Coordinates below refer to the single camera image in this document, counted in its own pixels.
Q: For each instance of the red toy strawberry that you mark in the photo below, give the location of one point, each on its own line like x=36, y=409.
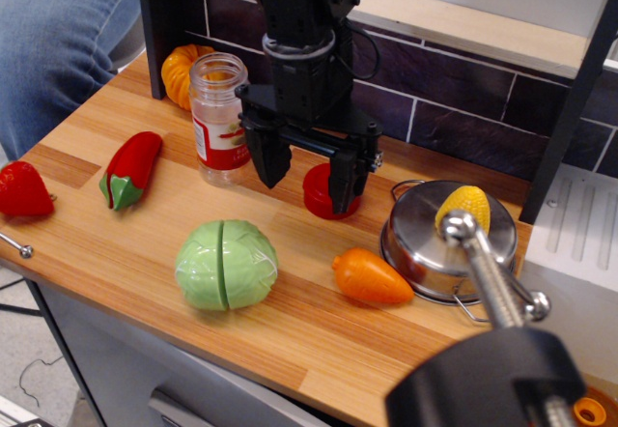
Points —
x=23, y=192

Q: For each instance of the clear plastic spice jar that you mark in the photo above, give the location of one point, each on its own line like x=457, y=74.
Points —
x=220, y=140

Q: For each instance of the white toy sink unit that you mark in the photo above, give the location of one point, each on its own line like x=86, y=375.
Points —
x=572, y=258

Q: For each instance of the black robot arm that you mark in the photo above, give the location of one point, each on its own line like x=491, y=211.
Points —
x=305, y=21

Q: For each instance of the person's leg in jeans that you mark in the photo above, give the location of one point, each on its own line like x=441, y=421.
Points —
x=55, y=54

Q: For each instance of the black clamp with steel screw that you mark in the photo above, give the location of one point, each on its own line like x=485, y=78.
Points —
x=511, y=375

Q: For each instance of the red toy chili pepper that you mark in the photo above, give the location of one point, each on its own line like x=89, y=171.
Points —
x=128, y=172

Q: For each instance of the red plastic cap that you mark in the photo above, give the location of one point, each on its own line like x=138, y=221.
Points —
x=316, y=197

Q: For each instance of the dark shelf frame with tiles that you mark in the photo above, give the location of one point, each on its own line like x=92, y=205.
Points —
x=446, y=99

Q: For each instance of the green toy cabbage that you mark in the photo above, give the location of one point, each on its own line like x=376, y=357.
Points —
x=225, y=265

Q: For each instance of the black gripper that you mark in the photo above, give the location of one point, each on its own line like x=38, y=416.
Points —
x=308, y=104

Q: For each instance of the orange toy carrot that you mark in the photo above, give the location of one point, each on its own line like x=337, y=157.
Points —
x=361, y=274

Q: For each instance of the steel rod with ball end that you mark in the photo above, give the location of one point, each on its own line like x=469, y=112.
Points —
x=25, y=251

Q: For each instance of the upside-down steel pot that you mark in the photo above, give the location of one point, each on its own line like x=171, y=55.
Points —
x=411, y=244

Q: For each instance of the yellow toy corn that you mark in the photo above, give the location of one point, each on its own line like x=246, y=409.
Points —
x=469, y=198

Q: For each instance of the orange toy pumpkin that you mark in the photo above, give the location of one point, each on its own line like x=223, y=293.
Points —
x=175, y=72

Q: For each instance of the grey cabinet with handle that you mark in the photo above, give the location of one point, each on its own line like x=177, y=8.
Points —
x=132, y=378

